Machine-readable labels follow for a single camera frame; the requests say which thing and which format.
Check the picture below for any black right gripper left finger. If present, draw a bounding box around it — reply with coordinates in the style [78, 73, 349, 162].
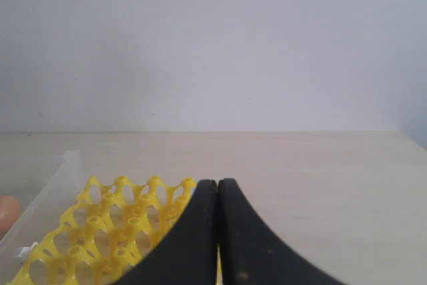
[115, 180, 218, 285]

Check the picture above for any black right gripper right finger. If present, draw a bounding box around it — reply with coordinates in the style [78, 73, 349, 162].
[218, 178, 342, 285]

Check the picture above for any yellow plastic egg tray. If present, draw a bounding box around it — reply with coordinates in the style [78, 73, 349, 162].
[1, 176, 198, 284]

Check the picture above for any clear plastic container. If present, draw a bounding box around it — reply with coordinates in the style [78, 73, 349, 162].
[1, 150, 86, 274]

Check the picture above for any brown egg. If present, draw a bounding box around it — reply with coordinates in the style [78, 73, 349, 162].
[0, 196, 21, 233]

